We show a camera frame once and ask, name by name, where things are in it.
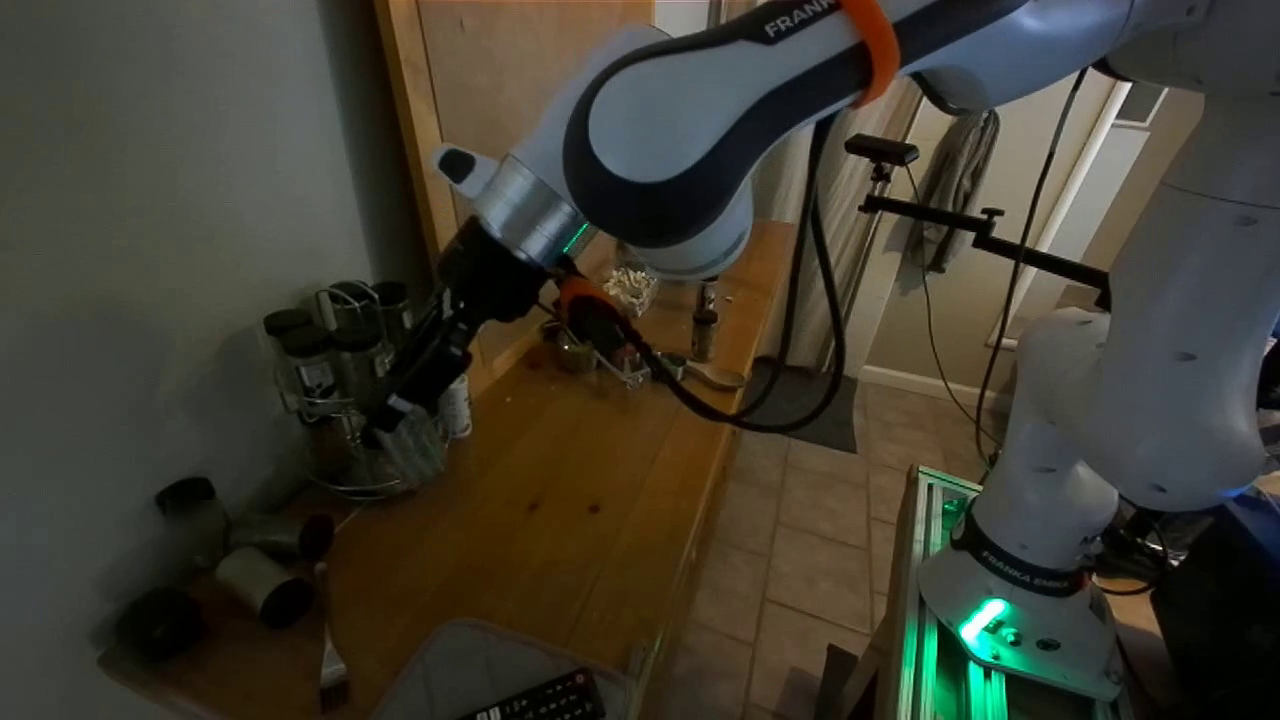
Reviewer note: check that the white small shaker bottle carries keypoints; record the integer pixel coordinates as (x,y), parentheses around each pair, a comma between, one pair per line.
(456,411)

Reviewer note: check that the dark herb spice bottle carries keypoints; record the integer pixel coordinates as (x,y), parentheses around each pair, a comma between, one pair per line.
(295,537)

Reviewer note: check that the white spice bottle black cap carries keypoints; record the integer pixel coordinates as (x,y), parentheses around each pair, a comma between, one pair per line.
(273,593)

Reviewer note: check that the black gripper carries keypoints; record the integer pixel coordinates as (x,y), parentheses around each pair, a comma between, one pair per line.
(487,280)

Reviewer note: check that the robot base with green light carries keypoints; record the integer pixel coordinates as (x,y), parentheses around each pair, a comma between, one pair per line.
(987,650)

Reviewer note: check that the large wooden board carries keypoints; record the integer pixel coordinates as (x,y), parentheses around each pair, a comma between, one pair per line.
(480,71)

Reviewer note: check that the black remote control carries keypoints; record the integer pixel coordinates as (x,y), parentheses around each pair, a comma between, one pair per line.
(567,698)

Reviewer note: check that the brown spice bottle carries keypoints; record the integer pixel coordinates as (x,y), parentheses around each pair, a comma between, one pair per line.
(198,518)

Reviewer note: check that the black round lid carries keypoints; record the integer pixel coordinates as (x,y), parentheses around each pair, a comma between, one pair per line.
(163,625)

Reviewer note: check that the wooden dresser with drawers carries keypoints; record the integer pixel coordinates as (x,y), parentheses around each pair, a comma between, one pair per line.
(575,514)

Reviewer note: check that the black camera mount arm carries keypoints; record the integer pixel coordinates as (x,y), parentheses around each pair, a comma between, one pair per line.
(892,155)

